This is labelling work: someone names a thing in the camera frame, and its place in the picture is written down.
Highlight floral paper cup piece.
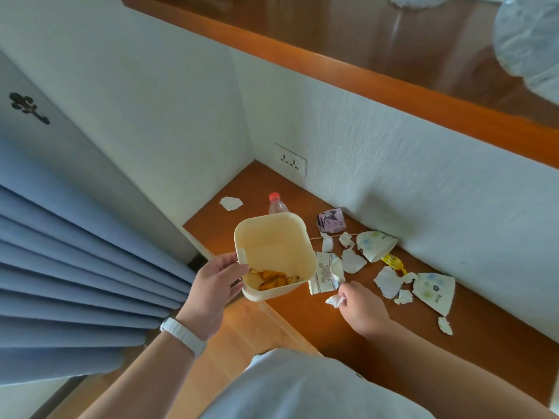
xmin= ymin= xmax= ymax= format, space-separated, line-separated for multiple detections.
xmin=412 ymin=272 xmax=456 ymax=317
xmin=356 ymin=231 xmax=398 ymax=263

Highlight white wall socket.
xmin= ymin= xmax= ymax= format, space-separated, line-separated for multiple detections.
xmin=274 ymin=143 xmax=307 ymax=177

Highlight scattered white paper scraps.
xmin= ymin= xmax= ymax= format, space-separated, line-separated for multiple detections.
xmin=321 ymin=231 xmax=454 ymax=336

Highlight white wristband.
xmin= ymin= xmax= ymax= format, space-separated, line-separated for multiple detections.
xmin=159 ymin=317 xmax=208 ymax=357

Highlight white printed paper bag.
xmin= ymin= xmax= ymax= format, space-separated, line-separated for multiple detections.
xmin=308 ymin=251 xmax=346 ymax=296

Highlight person's right forearm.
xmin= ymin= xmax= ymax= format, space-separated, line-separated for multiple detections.
xmin=367 ymin=320 xmax=559 ymax=419

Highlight wooden ledge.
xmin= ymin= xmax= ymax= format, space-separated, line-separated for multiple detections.
xmin=118 ymin=0 xmax=559 ymax=171

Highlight cream plastic bin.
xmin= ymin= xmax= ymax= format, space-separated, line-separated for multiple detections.
xmin=233 ymin=214 xmax=318 ymax=302

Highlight person's left hand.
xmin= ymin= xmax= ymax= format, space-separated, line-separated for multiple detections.
xmin=177 ymin=252 xmax=250 ymax=341

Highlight clear bottle with red cap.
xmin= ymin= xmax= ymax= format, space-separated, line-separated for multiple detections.
xmin=267 ymin=192 xmax=290 ymax=215

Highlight black ornamental wall hook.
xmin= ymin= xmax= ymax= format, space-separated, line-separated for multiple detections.
xmin=10 ymin=92 xmax=51 ymax=125

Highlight large white plastic bag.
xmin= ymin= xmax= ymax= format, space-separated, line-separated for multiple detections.
xmin=493 ymin=0 xmax=559 ymax=105

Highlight blue pleated curtain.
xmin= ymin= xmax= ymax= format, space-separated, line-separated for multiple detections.
xmin=0 ymin=139 xmax=197 ymax=384

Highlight person's left forearm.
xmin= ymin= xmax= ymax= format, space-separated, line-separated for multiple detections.
xmin=89 ymin=320 xmax=204 ymax=419

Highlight yellow wrapper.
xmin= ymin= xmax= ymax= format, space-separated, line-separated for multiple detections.
xmin=381 ymin=253 xmax=408 ymax=275

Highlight person's right hand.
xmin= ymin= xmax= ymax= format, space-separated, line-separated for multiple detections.
xmin=337 ymin=281 xmax=391 ymax=339

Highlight person's white shirt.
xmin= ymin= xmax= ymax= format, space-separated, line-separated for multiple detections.
xmin=199 ymin=348 xmax=437 ymax=419

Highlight orange fruit peels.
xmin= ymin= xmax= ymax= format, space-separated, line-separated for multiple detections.
xmin=248 ymin=268 xmax=300 ymax=291

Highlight purple cartoon packet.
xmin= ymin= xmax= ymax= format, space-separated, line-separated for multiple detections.
xmin=316 ymin=208 xmax=348 ymax=234

